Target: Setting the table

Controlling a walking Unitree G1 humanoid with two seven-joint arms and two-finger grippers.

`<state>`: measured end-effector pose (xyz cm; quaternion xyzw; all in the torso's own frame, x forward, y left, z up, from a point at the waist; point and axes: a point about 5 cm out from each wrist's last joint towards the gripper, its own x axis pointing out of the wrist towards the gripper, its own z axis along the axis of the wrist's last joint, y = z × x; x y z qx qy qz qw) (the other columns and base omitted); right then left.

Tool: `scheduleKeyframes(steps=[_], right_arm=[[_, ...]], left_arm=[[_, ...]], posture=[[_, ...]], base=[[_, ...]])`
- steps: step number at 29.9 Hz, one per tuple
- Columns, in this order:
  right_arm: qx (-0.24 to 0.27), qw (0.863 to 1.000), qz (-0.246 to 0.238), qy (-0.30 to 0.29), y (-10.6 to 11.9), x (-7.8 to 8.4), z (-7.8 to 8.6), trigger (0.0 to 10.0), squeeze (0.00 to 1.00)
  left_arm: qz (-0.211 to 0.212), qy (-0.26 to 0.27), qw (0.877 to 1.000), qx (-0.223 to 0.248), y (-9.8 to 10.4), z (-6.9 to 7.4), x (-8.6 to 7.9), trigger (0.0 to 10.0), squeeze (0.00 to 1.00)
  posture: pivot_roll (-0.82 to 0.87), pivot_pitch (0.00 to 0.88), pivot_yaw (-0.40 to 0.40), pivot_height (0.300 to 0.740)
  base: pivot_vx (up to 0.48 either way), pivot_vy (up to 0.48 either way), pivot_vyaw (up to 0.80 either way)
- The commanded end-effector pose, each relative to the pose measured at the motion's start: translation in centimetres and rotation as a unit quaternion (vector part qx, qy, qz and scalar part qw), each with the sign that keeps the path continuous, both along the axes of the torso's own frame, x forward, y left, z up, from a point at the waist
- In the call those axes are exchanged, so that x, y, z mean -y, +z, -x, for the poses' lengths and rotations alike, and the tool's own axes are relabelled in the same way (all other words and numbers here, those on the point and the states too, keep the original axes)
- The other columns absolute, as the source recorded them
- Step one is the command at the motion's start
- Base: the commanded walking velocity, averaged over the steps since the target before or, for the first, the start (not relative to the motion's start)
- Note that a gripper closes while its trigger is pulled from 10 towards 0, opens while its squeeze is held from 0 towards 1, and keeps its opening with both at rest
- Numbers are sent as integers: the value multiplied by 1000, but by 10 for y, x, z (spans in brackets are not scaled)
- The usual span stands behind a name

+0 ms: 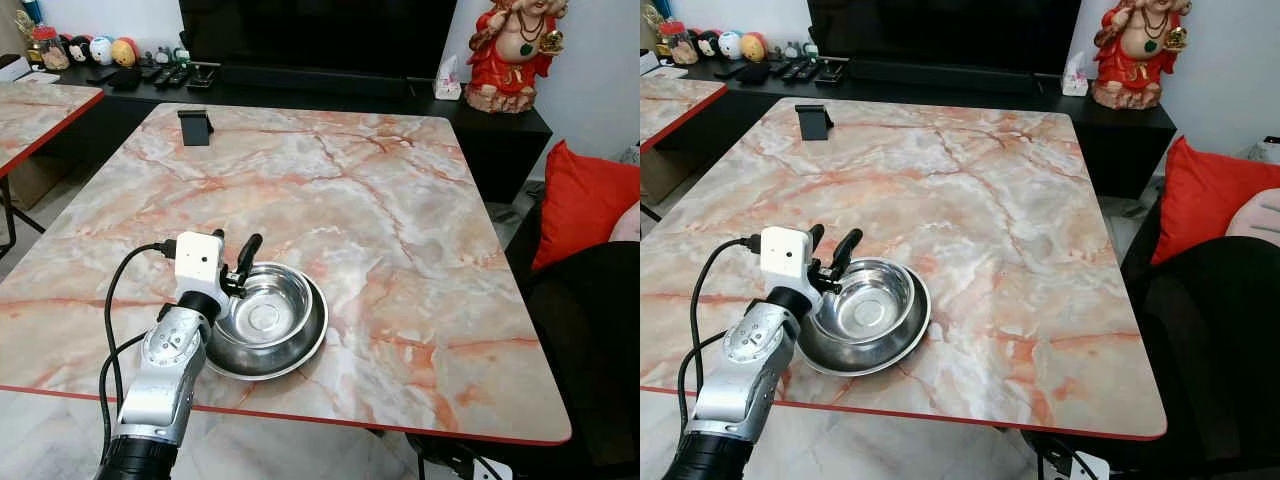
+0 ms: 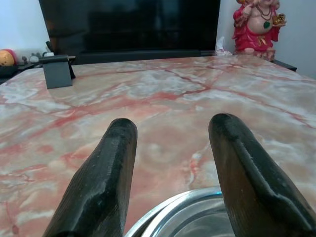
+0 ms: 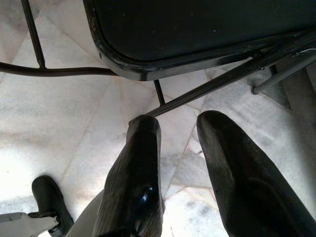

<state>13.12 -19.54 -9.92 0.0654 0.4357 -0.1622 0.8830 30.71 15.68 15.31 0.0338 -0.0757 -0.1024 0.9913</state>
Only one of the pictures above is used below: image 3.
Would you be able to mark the white robot leg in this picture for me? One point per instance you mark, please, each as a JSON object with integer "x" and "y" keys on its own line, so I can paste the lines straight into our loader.
{"x": 17, "y": 223}

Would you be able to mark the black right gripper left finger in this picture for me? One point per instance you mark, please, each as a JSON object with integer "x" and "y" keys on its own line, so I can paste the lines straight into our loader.
{"x": 133, "y": 177}

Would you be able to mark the black folding chair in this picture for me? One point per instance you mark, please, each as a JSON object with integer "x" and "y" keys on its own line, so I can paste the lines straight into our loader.
{"x": 197, "y": 24}

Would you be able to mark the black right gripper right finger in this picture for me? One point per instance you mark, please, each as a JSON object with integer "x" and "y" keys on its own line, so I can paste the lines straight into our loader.
{"x": 242, "y": 187}

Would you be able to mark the grey white table leg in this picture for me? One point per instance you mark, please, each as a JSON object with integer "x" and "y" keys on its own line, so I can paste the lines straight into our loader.
{"x": 284, "y": 76}

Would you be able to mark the black metal table leg frame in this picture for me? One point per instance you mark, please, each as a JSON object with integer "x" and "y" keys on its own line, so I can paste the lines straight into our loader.
{"x": 61, "y": 72}

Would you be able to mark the black robot foot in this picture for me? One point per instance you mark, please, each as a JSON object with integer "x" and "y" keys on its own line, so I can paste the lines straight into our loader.
{"x": 47, "y": 195}

